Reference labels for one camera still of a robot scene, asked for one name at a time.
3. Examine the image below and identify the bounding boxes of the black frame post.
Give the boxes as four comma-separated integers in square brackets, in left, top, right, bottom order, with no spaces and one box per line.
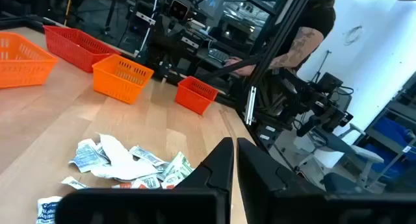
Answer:
[239,0,315,127]

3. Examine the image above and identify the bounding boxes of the black keyboard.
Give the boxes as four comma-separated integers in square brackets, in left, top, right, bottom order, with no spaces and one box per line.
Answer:
[207,47,231,64]

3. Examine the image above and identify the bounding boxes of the blue storage bin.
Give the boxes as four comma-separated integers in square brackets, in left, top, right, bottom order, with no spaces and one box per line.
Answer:
[363,116,416,182]

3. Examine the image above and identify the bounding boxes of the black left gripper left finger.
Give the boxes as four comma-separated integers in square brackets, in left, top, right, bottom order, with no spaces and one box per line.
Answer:
[55,137,235,224]

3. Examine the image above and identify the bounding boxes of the yellow hanging cable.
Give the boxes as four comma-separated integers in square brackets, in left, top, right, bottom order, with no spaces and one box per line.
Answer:
[63,0,73,27]

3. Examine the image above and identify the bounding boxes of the silver metal bracket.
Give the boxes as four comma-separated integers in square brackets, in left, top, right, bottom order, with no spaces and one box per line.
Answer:
[244,86,257,126]

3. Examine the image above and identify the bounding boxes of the computer monitor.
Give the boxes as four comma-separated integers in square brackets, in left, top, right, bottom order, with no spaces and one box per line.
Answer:
[194,0,230,21]

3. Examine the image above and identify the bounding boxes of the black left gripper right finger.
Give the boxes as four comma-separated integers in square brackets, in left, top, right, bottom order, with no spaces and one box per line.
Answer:
[237,138,416,224]

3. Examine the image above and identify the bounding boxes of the black tripod stand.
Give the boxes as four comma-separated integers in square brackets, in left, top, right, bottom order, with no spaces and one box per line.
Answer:
[310,49,333,84]

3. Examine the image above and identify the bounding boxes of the orange plastic basket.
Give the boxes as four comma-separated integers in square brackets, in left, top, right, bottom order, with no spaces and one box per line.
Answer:
[0,31,59,89]
[92,54,155,105]

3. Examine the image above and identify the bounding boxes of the person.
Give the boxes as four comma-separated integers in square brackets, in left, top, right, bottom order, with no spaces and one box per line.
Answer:
[224,0,337,77]

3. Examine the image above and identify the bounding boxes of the white chair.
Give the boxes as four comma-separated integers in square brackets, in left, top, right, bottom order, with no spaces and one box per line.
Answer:
[294,122,385,190]

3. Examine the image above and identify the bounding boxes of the white packet with green print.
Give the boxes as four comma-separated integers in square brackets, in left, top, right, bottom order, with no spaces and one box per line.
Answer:
[158,151,195,183]

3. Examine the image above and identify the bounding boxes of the red plastic basket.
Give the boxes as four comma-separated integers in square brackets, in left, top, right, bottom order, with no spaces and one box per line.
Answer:
[43,25,122,73]

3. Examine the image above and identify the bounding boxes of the blank white paper packet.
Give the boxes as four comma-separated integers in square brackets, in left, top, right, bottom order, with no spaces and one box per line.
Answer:
[90,132,160,181]

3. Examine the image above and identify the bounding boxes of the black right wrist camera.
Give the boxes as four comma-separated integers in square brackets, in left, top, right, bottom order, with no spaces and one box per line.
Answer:
[168,0,193,23]

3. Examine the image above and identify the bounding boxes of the grey metal shelf rack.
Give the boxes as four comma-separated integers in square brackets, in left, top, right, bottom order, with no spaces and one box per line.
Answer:
[354,71,416,194]

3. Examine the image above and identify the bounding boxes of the white coiled cable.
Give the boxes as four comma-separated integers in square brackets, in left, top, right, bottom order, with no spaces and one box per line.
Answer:
[343,24,365,46]

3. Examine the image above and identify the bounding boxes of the small red-orange plastic basket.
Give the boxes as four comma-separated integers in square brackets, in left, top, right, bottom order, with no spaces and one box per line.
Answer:
[175,75,219,116]

